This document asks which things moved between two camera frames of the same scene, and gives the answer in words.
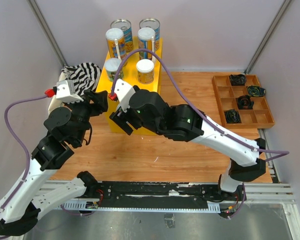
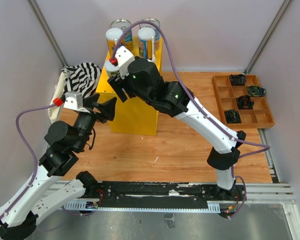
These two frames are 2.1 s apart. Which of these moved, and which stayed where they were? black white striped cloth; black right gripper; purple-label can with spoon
Moved: black right gripper
Stayed: purple-label can with spoon; black white striped cloth
